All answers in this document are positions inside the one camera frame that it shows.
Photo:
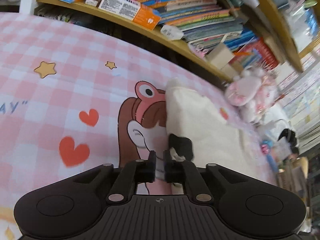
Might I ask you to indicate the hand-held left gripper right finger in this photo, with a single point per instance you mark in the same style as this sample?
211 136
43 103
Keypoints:
168 167

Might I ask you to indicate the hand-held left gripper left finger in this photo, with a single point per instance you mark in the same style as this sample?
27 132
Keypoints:
151 166

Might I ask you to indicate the cream t-shirt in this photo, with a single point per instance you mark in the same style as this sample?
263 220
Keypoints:
215 135

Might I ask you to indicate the pink toy hand blue cuff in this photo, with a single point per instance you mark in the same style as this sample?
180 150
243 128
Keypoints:
266 148

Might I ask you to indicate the pack of pastel pens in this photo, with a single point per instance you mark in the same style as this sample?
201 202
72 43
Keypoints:
273 161

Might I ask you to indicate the pink white plush bunny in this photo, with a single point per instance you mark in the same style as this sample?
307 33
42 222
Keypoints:
242 90

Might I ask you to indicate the small beige box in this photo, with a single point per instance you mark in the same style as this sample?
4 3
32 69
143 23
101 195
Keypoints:
232 68

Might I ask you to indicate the pink hair clips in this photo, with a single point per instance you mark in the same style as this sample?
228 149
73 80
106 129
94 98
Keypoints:
201 52

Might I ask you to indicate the pink checked cartoon desk mat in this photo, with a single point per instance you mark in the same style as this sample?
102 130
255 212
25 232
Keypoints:
62 85

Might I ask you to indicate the small black object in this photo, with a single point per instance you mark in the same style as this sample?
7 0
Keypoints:
287 135

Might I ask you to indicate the small cardboard box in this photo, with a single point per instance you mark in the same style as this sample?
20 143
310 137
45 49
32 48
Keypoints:
220 55

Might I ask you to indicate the white correction tape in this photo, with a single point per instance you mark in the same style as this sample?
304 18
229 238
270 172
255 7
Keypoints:
171 32

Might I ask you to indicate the white framed wooden bookshelf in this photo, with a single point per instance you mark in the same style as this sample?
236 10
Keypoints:
112 18

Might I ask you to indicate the row of colourful books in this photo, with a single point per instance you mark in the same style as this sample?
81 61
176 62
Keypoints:
200 17

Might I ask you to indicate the long white orange box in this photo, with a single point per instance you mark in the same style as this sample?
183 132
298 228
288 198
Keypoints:
125 6

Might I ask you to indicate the small white box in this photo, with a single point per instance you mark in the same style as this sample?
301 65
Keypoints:
91 1

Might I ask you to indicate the alphabet wall poster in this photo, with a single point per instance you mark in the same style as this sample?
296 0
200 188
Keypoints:
305 105

